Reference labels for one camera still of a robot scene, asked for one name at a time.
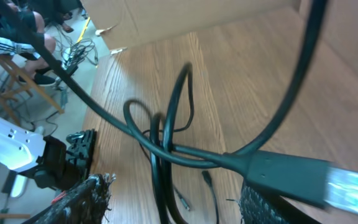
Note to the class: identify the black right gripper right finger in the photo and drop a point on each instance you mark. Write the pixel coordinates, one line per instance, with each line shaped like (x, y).
(258, 207)

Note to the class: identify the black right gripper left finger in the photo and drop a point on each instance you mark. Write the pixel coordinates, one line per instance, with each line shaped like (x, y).
(86, 202)

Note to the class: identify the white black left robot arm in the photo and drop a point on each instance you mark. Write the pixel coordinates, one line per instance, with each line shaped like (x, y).
(41, 158)

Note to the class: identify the person's striped sneaker foot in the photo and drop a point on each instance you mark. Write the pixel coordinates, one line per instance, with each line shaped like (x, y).
(12, 42)

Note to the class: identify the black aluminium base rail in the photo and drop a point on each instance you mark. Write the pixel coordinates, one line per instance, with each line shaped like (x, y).
(80, 152)

